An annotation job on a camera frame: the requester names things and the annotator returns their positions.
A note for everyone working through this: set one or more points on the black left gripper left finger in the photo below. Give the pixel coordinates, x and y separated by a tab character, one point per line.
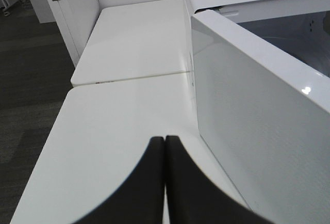
140	198

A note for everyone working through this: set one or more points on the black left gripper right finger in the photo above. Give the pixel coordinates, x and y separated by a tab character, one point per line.
192	197

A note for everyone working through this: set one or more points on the white microwave door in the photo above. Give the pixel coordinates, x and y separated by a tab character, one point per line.
265	117

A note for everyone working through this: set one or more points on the white adjacent table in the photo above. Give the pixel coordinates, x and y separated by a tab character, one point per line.
135	41

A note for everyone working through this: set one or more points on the white microwave oven body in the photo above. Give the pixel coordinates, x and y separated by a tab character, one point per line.
297	27

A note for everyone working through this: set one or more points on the white cabinet in background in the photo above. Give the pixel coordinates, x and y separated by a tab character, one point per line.
43	11

